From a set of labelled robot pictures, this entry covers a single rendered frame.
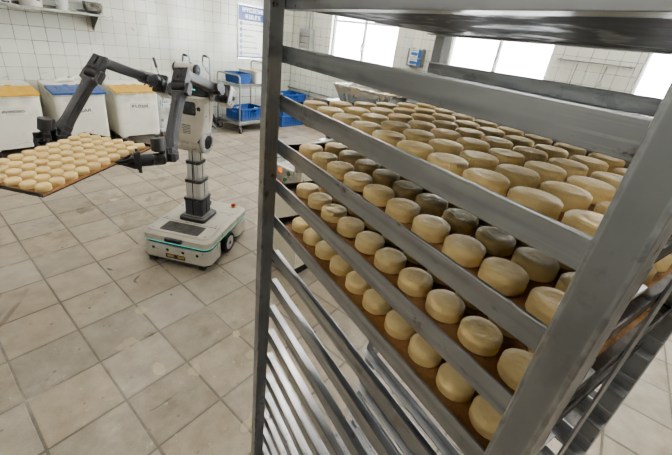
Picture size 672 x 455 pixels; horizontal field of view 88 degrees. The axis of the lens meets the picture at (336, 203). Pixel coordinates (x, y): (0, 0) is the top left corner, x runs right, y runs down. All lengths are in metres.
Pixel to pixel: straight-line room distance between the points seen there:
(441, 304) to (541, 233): 0.20
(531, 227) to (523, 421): 0.17
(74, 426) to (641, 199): 2.07
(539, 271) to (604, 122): 0.21
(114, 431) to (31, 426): 0.34
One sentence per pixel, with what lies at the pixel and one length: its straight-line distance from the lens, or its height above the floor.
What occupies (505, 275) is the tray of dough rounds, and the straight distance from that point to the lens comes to 0.42.
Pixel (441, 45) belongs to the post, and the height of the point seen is 1.65.
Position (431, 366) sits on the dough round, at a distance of 0.56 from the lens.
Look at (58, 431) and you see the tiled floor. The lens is 2.11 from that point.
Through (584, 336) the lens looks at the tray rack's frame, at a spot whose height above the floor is 1.46.
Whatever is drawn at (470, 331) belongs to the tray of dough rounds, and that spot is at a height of 1.33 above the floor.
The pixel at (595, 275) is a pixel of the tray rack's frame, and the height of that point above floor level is 1.50.
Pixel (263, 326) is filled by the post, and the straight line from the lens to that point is 1.01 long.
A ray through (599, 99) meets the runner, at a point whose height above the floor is 1.59.
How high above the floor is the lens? 1.63
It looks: 25 degrees down
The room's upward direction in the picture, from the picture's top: 8 degrees clockwise
